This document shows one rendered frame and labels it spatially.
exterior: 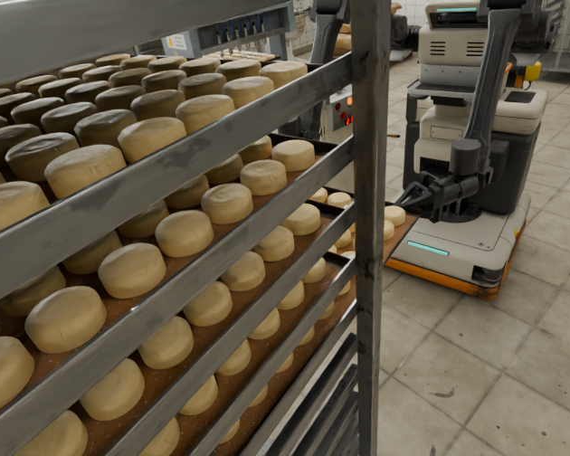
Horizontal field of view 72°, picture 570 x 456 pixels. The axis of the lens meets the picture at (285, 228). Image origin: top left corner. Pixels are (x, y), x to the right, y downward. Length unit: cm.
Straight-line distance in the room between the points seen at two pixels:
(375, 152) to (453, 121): 124
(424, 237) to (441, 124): 53
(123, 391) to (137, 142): 20
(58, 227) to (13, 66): 8
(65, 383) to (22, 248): 9
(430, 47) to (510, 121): 51
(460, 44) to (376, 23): 118
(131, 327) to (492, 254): 171
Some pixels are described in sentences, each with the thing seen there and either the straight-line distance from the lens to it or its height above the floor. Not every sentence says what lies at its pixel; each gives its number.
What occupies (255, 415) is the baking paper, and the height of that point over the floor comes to 95.
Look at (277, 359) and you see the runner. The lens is 47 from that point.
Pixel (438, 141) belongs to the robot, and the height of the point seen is 73.
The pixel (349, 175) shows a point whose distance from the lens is 217.
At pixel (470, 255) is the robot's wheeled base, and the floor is 26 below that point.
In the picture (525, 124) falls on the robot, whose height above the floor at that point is 74.
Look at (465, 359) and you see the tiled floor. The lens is 183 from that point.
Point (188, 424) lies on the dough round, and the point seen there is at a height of 104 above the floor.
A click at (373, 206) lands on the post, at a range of 50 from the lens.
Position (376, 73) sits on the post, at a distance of 43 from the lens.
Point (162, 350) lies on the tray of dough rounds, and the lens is 38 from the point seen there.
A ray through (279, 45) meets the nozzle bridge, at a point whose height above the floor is 94.
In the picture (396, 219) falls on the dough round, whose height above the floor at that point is 97.
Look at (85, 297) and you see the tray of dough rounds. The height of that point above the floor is 124.
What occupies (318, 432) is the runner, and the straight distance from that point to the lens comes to 71.
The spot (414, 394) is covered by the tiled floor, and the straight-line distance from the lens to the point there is 170.
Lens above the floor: 143
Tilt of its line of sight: 35 degrees down
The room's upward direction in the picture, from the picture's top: 8 degrees counter-clockwise
